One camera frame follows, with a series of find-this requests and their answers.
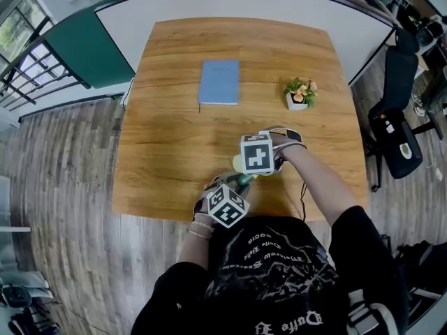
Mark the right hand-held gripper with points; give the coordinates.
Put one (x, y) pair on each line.
(256, 155)

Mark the dark swivel chair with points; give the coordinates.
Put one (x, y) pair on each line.
(21, 305)

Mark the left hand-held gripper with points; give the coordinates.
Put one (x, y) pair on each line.
(227, 208)

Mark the white partition panel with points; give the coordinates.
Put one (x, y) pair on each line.
(227, 2)

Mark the small potted plant white pot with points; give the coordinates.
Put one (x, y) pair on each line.
(300, 94)

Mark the white round plate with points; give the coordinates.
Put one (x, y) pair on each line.
(406, 151)

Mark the person's black printed t-shirt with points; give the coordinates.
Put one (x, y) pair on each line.
(265, 284)

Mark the light green cloth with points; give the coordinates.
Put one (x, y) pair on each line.
(237, 162)

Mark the small white item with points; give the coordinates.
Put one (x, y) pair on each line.
(389, 126)

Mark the large window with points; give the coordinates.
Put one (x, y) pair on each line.
(17, 30)

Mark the small yellow handheld fan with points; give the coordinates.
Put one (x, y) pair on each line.
(244, 179)

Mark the wooden table with white legs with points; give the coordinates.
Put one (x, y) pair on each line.
(174, 145)

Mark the black metal railing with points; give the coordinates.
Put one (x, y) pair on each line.
(38, 75)

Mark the blue notebook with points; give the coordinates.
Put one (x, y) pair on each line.
(219, 82)

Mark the person's right forearm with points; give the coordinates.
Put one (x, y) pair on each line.
(317, 183)

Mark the green partition panel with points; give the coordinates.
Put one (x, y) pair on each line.
(87, 47)

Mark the person's left forearm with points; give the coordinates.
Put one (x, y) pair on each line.
(193, 253)

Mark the black office chair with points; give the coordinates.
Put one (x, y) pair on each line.
(419, 267)
(394, 93)

